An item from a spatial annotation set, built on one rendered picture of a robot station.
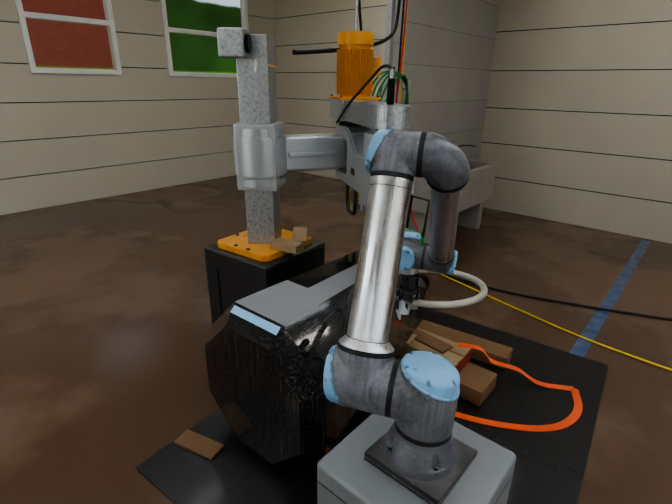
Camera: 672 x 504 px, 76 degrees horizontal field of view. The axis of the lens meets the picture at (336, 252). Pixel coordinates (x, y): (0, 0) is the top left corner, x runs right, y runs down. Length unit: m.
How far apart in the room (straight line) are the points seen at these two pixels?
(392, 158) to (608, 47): 5.68
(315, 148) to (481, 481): 2.19
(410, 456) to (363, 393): 0.20
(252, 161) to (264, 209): 0.33
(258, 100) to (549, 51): 4.81
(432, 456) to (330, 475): 0.27
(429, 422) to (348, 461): 0.27
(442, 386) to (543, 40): 6.11
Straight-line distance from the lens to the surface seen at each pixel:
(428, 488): 1.22
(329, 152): 2.92
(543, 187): 6.88
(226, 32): 2.73
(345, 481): 1.24
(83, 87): 7.88
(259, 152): 2.72
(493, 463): 1.35
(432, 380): 1.09
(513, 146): 6.95
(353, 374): 1.12
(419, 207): 5.12
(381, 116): 2.33
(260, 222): 2.90
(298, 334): 1.91
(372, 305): 1.10
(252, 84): 2.77
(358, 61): 2.97
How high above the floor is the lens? 1.79
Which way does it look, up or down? 21 degrees down
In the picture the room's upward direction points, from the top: 1 degrees clockwise
